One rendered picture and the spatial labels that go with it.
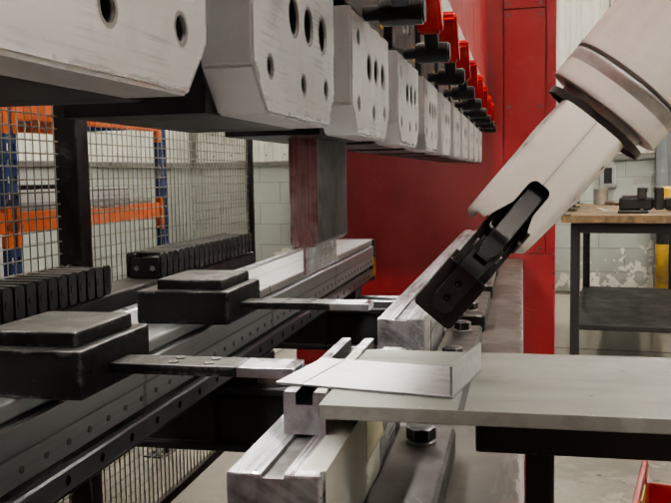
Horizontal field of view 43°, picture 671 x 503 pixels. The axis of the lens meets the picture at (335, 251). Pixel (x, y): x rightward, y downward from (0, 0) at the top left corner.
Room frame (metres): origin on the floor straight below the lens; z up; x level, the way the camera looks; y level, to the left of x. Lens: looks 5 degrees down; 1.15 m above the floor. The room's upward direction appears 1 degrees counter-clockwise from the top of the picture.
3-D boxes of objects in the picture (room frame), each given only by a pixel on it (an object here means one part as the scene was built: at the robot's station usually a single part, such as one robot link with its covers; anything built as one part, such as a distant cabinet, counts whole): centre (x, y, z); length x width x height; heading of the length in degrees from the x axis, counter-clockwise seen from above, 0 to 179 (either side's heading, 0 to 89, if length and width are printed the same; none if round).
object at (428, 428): (0.77, -0.08, 0.91); 0.03 x 0.03 x 0.02
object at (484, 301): (1.61, -0.26, 0.89); 0.30 x 0.05 x 0.03; 168
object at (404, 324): (1.88, -0.26, 0.92); 1.67 x 0.06 x 0.10; 168
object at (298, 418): (0.68, 0.00, 0.99); 0.20 x 0.03 x 0.03; 168
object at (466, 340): (1.22, -0.17, 0.89); 0.30 x 0.05 x 0.03; 168
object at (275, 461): (0.70, 0.00, 0.92); 0.39 x 0.06 x 0.10; 168
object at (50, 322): (0.68, 0.16, 1.01); 0.26 x 0.12 x 0.05; 78
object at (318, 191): (0.64, 0.01, 1.13); 0.10 x 0.02 x 0.10; 168
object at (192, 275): (1.00, 0.09, 1.01); 0.26 x 0.12 x 0.05; 78
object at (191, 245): (1.48, 0.24, 1.02); 0.44 x 0.06 x 0.04; 168
